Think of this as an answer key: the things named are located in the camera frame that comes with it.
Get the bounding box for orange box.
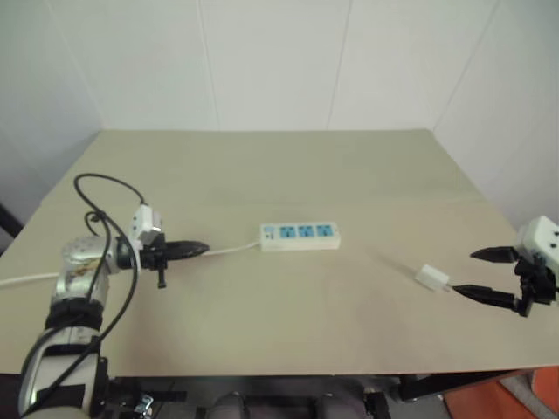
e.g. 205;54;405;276
441;365;559;419

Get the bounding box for black table frame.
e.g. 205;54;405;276
102;368;541;419

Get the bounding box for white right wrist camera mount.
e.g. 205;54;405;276
514;215;559;274

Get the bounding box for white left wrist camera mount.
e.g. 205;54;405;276
129;203;167;252

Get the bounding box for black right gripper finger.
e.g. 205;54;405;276
469;245;518;264
451;284;520;310

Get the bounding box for white plug adapter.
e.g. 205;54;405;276
415;264;453;293

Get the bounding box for white power strip cord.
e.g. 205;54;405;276
0;241;264;290

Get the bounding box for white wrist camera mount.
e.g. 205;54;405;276
514;215;559;274
129;203;167;252

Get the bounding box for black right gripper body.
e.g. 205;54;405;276
513;255;559;319

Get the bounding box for white power strip blue sockets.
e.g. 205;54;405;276
259;222;342;252

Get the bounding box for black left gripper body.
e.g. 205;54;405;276
140;235;171;292

